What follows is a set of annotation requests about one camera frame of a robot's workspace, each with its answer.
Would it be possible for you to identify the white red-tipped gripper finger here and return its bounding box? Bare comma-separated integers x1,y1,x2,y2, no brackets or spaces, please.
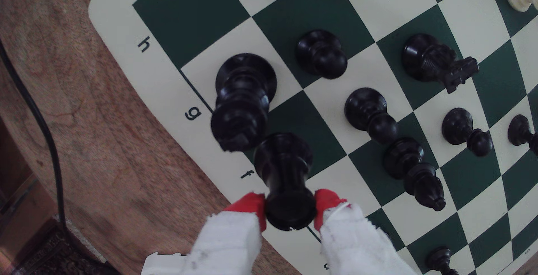
184,191,268,275
314,188,418,275

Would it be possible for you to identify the black chess rook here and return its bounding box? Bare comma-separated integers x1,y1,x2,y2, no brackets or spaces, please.
253,132,318,231

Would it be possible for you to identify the black chess pawn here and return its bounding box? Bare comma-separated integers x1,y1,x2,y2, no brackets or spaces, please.
344,87,400,145
295,30,349,80
425,246,460,275
441,107,493,158
507,114,538,156

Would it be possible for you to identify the black chess bishop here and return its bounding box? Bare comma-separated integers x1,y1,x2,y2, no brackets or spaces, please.
382,136,447,212

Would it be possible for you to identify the black chess king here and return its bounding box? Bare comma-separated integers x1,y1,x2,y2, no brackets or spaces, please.
210,53,278,153

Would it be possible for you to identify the black chess knight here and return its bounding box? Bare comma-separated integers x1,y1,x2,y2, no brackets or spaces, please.
401,33,480,95

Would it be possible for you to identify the green white chess board mat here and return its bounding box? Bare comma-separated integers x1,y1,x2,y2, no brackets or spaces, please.
87,0,538,275

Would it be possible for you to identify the dark patterned rug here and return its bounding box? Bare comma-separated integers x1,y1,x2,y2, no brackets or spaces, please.
13,220,120,275

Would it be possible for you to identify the black power cable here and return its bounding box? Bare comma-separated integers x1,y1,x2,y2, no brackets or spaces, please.
0,40,69,231

